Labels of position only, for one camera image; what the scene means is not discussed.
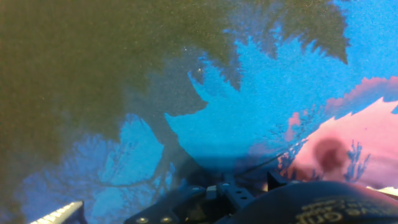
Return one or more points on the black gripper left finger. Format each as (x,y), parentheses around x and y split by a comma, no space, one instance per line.
(236,196)

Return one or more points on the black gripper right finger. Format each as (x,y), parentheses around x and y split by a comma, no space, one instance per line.
(274,182)

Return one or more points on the blue black printed cloth mat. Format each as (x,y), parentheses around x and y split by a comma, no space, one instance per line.
(248,93)

